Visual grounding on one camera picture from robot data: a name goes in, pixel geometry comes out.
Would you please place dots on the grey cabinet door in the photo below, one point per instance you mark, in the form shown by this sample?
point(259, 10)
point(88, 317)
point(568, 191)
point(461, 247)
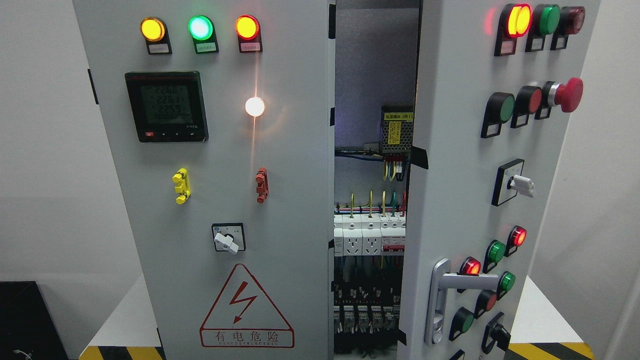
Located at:
point(481, 68)
point(287, 237)

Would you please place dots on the red indicator light left door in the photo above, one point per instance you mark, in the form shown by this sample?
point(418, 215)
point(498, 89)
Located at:
point(249, 37)

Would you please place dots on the green indicator light left door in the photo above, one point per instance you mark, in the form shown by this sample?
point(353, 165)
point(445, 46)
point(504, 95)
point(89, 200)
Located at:
point(203, 33)

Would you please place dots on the yellow indicator light left door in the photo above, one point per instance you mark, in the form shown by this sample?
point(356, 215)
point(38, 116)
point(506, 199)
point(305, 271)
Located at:
point(156, 35)

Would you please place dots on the white socket breaker row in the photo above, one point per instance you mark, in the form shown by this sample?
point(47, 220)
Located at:
point(369, 235)

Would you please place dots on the metal mesh power supply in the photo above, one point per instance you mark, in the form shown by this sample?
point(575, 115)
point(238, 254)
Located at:
point(397, 127)

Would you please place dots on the white glowing indicator light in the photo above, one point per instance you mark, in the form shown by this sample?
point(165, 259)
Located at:
point(255, 106)

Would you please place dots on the lower relay and breaker row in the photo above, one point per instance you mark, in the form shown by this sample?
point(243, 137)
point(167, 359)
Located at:
point(367, 312)

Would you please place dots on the red electric danger warning sticker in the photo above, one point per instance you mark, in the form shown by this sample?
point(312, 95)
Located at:
point(244, 315)

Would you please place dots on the black digital power meter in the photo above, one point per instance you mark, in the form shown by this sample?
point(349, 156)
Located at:
point(167, 106)

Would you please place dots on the red mushroom emergency stop button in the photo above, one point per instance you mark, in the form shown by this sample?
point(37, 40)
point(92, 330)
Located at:
point(566, 95)

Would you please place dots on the red terminal post block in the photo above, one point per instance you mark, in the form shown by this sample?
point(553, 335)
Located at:
point(262, 185)

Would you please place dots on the yellow terminal post block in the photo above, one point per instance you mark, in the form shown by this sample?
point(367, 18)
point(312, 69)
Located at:
point(181, 185)

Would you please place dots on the silver door lever handle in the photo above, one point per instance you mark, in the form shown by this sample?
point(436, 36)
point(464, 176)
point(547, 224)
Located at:
point(442, 280)

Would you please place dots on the white rotary switch right door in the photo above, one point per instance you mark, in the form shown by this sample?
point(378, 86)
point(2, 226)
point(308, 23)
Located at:
point(510, 182)

